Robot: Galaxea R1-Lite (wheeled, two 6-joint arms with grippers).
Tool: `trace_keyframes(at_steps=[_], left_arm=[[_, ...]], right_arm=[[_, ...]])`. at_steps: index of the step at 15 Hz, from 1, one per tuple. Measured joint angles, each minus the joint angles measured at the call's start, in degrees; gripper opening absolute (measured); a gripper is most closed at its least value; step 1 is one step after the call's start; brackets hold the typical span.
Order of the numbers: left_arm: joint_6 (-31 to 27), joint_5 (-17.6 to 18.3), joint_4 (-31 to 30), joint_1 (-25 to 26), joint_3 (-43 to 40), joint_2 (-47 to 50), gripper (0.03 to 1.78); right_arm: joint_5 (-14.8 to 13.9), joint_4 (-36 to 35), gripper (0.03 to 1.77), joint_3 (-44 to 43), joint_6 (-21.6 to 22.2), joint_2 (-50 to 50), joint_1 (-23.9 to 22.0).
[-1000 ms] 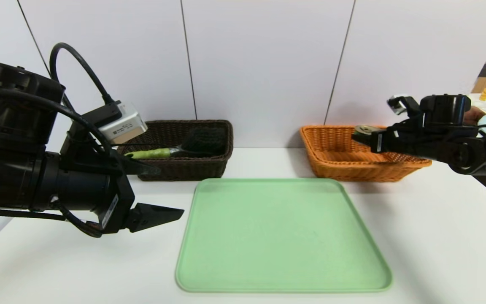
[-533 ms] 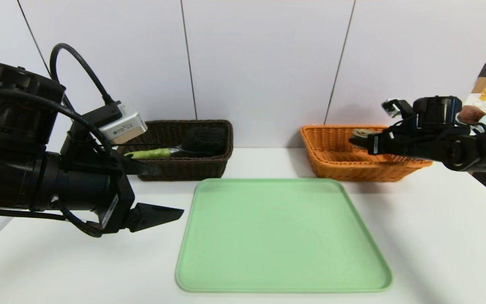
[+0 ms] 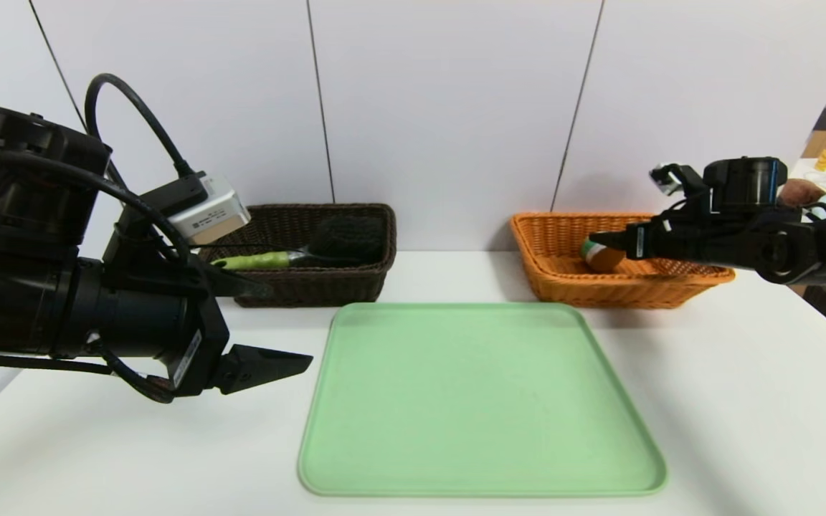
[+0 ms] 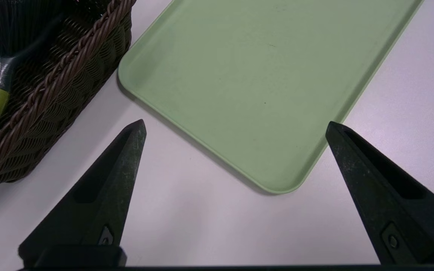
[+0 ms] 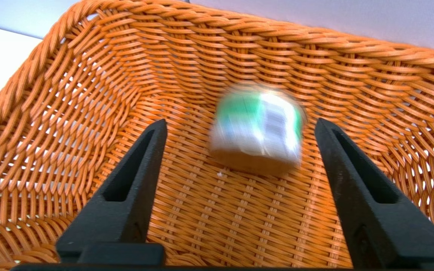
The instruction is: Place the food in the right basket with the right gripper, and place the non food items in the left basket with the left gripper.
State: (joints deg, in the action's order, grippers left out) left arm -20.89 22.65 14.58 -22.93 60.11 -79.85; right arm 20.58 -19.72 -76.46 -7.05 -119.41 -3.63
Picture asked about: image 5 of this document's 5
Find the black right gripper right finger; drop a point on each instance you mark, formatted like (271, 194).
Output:
(375, 210)

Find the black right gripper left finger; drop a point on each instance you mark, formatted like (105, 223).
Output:
(123, 203)

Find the gold lid tin can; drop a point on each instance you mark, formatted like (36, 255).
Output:
(256, 130)

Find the orange wicker basket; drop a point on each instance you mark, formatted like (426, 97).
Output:
(217, 131)

